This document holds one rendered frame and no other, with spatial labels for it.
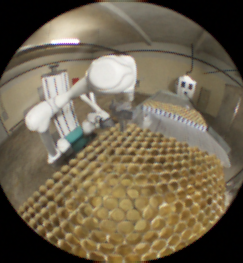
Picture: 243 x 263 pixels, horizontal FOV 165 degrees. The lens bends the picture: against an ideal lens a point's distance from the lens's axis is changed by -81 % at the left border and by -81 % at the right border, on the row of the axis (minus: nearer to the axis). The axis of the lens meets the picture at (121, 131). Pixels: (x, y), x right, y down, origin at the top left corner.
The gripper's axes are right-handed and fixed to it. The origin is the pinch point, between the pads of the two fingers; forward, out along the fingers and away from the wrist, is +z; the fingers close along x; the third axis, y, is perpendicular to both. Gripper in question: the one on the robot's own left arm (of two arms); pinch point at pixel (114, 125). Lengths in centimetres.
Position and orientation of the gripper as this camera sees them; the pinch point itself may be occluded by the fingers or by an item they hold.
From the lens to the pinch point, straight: 78.5
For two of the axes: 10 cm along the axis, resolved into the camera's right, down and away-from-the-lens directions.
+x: 5.5, -4.9, 6.8
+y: 0.1, -8.1, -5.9
